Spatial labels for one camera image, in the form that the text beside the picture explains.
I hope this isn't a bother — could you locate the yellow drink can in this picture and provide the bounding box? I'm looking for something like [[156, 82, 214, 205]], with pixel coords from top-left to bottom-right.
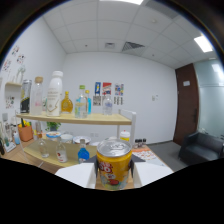
[[96, 138, 133, 191]]

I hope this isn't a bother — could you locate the orange cap clear bottle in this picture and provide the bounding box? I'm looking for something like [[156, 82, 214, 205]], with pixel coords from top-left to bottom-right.
[[37, 133, 50, 159]]

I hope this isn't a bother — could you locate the orange printed menu sheet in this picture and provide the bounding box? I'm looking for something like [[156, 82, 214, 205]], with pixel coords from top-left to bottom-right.
[[132, 146, 165, 165]]

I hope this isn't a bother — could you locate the blue bottle white label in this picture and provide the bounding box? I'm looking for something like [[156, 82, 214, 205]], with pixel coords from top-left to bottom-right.
[[77, 138, 91, 164]]

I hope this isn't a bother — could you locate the clear bottle red label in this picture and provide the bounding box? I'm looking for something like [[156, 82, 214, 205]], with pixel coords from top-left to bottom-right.
[[55, 136, 69, 164]]

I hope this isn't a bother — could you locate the patterned wide bowl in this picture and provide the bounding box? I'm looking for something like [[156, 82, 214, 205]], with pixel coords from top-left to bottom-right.
[[73, 135, 92, 145]]

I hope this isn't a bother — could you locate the white bowl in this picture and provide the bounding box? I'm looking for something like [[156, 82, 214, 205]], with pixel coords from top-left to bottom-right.
[[60, 133, 74, 144]]

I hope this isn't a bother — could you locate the blue rim bowl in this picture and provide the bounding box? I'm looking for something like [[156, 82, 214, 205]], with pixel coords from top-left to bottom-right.
[[45, 130, 62, 141]]

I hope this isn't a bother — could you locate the green potted plant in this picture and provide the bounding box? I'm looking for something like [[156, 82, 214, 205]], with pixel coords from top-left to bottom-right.
[[45, 121, 62, 132]]

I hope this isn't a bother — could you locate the black armchair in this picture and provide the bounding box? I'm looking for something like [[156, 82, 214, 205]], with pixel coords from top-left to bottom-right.
[[178, 131, 224, 166]]

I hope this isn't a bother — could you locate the two-tier wooden shelf rack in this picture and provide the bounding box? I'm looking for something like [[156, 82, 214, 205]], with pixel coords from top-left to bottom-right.
[[14, 108, 138, 168]]

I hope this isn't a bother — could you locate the orange storage basket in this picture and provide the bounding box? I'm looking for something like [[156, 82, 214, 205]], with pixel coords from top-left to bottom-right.
[[18, 121, 34, 143]]

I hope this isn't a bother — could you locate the amber round bottle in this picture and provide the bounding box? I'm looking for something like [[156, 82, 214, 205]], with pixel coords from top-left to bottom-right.
[[60, 91, 74, 115]]

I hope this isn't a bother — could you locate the light blue small bottle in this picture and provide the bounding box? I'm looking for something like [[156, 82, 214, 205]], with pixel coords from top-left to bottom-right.
[[84, 89, 93, 115]]

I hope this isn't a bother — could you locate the clear small bottle dark cap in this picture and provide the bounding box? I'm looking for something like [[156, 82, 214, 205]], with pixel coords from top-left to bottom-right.
[[102, 94, 114, 117]]

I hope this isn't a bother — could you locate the white kitchen scale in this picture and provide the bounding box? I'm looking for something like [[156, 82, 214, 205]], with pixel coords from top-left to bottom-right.
[[2, 141, 17, 154]]

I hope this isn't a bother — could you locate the brown door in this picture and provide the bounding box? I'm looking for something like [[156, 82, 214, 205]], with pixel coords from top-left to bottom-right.
[[173, 63, 200, 147]]

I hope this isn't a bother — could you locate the large white bottle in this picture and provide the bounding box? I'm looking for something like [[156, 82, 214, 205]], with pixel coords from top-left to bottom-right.
[[45, 70, 64, 118]]

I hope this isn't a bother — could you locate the glass jar cork lid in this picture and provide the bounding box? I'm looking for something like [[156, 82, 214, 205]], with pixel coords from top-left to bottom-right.
[[29, 76, 44, 117]]

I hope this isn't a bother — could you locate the black tall drink can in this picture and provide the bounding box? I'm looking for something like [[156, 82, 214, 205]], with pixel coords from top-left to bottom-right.
[[19, 79, 33, 114]]

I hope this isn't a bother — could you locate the white figurine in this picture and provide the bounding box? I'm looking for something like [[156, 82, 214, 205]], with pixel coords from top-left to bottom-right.
[[16, 64, 27, 84]]

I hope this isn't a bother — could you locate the ceiling air vent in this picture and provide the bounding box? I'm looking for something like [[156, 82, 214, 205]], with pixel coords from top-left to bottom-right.
[[121, 41, 146, 53]]

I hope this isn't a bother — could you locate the ceiling light panel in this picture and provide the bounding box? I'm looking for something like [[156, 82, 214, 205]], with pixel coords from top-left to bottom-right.
[[194, 34, 214, 53], [99, 0, 144, 5]]

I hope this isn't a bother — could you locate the blue wall poster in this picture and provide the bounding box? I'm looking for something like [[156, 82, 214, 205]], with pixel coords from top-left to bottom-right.
[[94, 82, 102, 96]]

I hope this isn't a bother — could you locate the colourful wall poster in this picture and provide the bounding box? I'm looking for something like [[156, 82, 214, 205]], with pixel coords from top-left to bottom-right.
[[114, 83, 125, 97]]

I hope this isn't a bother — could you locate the red wall poster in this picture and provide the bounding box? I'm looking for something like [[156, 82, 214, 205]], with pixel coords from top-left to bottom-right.
[[102, 82, 113, 96]]

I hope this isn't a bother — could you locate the colourful wall sticker sheet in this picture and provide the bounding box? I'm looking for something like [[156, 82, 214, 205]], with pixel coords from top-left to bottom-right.
[[4, 95, 16, 109]]

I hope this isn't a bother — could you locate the wooden wall shelf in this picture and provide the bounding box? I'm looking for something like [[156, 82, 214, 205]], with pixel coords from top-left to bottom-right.
[[4, 81, 23, 88]]

